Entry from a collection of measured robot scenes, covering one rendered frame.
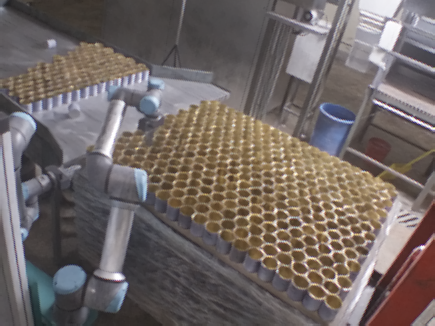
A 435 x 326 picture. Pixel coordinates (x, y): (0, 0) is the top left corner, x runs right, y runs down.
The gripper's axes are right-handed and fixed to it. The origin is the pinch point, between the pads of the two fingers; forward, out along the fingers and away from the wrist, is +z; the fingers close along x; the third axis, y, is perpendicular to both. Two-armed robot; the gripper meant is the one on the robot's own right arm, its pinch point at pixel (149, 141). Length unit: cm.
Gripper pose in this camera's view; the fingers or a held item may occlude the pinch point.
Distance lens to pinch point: 189.4
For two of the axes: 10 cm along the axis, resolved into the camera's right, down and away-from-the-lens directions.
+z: -1.7, 8.3, 5.3
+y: 7.9, 4.4, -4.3
